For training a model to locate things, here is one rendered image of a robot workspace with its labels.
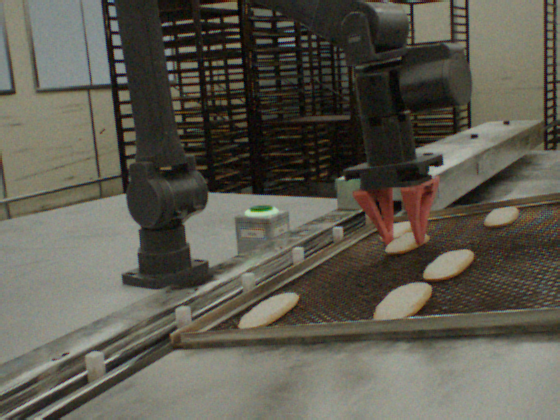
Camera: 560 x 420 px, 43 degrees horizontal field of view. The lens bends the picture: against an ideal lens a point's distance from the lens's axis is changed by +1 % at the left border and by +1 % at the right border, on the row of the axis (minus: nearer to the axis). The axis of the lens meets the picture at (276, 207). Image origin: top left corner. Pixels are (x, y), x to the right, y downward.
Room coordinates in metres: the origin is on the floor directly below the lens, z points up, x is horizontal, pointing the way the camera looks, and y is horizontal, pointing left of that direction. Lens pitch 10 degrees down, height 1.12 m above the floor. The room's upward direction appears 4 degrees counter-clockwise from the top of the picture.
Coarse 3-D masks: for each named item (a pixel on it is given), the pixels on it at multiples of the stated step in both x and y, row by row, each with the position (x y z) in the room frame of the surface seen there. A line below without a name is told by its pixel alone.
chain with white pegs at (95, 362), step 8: (544, 128) 2.84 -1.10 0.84; (368, 216) 1.24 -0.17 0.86; (336, 232) 1.12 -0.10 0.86; (336, 240) 1.12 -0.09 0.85; (296, 248) 1.00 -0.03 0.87; (296, 256) 1.00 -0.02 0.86; (248, 280) 0.88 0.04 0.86; (248, 288) 0.88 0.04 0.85; (176, 312) 0.76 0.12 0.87; (184, 312) 0.75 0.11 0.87; (184, 320) 0.75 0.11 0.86; (96, 352) 0.64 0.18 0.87; (88, 360) 0.64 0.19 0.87; (96, 360) 0.63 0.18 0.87; (104, 360) 0.64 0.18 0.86; (88, 368) 0.64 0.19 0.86; (96, 368) 0.63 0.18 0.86; (104, 368) 0.64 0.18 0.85; (88, 376) 0.64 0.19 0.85; (96, 376) 0.63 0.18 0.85
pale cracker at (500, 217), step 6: (498, 210) 0.87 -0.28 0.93; (504, 210) 0.86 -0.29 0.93; (510, 210) 0.86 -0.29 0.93; (516, 210) 0.86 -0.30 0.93; (492, 216) 0.84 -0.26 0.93; (498, 216) 0.83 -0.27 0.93; (504, 216) 0.83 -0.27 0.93; (510, 216) 0.83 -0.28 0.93; (516, 216) 0.84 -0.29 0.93; (486, 222) 0.83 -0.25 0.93; (492, 222) 0.82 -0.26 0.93; (498, 222) 0.82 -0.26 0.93; (504, 222) 0.81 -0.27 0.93; (510, 222) 0.82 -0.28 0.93
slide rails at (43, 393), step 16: (352, 224) 1.23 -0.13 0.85; (320, 240) 1.13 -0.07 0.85; (288, 256) 1.04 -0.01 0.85; (304, 256) 1.04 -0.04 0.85; (272, 272) 0.96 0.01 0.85; (240, 288) 0.89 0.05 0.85; (208, 304) 0.83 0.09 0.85; (176, 320) 0.78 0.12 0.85; (144, 336) 0.73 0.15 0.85; (160, 336) 0.74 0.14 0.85; (112, 352) 0.69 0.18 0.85; (128, 352) 0.69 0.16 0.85; (144, 352) 0.69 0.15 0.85; (80, 368) 0.66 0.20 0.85; (48, 384) 0.62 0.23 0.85; (64, 384) 0.62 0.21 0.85; (16, 400) 0.59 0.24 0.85; (32, 400) 0.59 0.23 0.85; (0, 416) 0.57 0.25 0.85; (16, 416) 0.57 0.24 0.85
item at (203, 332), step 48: (432, 240) 0.83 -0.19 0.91; (480, 240) 0.77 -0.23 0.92; (336, 288) 0.69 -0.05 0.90; (384, 288) 0.64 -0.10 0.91; (432, 288) 0.60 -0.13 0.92; (480, 288) 0.57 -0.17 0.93; (528, 288) 0.54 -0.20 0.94; (192, 336) 0.58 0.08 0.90; (240, 336) 0.56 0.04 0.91; (288, 336) 0.54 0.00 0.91; (336, 336) 0.51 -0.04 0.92; (384, 336) 0.49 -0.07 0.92
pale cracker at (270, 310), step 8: (280, 296) 0.66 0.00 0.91; (288, 296) 0.66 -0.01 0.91; (296, 296) 0.66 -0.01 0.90; (264, 304) 0.64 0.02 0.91; (272, 304) 0.63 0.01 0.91; (280, 304) 0.63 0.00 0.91; (288, 304) 0.64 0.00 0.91; (248, 312) 0.63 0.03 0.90; (256, 312) 0.61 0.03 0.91; (264, 312) 0.61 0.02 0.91; (272, 312) 0.61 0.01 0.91; (280, 312) 0.62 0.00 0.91; (240, 320) 0.61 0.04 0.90; (248, 320) 0.60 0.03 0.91; (256, 320) 0.60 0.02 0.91; (264, 320) 0.60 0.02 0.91; (272, 320) 0.60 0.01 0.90
